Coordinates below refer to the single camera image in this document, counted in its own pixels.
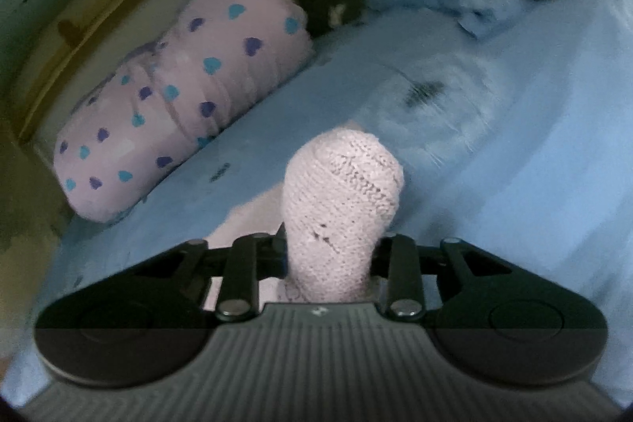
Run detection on blue floral bed sheet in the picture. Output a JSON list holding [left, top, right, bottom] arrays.
[[0, 0, 633, 408]]

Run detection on pink knitted sweater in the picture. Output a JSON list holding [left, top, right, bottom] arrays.
[[207, 125, 405, 305]]

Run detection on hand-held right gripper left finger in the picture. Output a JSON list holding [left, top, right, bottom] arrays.
[[133, 234, 290, 323]]

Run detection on wooden bed frame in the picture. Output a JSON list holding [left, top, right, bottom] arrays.
[[10, 0, 347, 142]]

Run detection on pink heart print pillow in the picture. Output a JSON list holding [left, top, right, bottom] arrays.
[[53, 0, 317, 225]]

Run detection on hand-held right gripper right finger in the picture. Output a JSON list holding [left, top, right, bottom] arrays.
[[367, 233, 516, 323]]

